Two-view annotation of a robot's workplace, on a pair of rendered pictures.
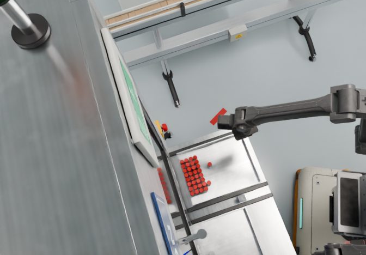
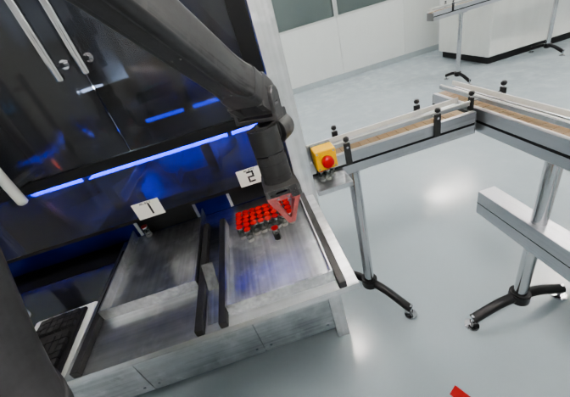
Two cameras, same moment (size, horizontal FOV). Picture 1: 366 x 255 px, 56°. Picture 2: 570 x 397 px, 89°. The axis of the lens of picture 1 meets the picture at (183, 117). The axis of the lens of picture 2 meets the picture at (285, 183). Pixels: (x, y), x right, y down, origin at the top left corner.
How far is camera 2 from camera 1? 1.39 m
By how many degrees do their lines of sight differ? 62
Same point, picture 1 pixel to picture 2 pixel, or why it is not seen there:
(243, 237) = (159, 286)
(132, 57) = (492, 195)
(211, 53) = not seen: outside the picture
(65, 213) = not seen: outside the picture
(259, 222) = (167, 310)
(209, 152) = (300, 237)
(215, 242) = (172, 253)
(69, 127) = not seen: outside the picture
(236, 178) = (248, 275)
